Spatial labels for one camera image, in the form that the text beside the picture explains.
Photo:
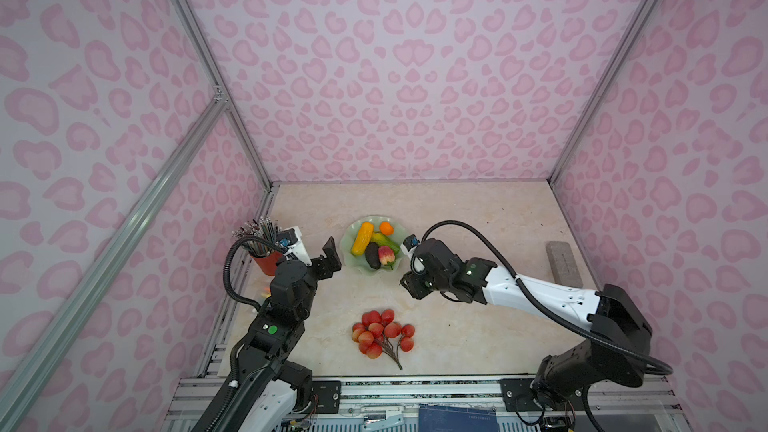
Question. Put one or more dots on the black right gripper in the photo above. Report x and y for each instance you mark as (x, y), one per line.
(411, 283)

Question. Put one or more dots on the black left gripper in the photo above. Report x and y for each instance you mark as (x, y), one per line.
(325, 270)

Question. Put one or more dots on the red fake strawberry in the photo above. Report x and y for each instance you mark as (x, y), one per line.
(387, 257)

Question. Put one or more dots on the dark fake avocado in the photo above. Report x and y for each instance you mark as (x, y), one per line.
(371, 255)

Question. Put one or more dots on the yellow orange fake mango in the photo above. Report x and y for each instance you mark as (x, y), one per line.
(362, 239)

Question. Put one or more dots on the green yellow fake cucumber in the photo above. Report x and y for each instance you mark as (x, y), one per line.
(382, 240)

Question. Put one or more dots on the red fake cherry bunch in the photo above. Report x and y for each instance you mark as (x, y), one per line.
(379, 334)

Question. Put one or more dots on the small orange fake tangerine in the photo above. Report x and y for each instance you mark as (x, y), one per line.
(386, 228)

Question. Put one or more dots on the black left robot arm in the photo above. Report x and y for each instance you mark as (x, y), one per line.
(263, 386)

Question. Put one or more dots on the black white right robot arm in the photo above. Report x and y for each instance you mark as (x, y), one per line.
(616, 336)

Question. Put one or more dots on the light green wavy fruit bowl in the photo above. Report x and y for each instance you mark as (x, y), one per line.
(359, 263)

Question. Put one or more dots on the red metal pencil cup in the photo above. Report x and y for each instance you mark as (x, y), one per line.
(268, 263)

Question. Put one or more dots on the bundle of coloured pencils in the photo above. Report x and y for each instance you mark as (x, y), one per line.
(264, 228)

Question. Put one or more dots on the blue notebook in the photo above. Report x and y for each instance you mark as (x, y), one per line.
(438, 418)

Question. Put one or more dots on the grey rectangular stone block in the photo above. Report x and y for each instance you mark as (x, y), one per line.
(563, 264)

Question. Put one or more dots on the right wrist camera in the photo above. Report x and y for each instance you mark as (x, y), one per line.
(409, 244)

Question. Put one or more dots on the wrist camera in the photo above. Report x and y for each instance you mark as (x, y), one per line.
(409, 244)
(291, 240)

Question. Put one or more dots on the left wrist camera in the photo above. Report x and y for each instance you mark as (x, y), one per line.
(291, 240)

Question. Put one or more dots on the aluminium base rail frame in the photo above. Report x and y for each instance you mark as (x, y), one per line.
(397, 400)

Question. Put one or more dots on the aluminium diagonal frame bar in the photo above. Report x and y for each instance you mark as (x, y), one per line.
(38, 367)

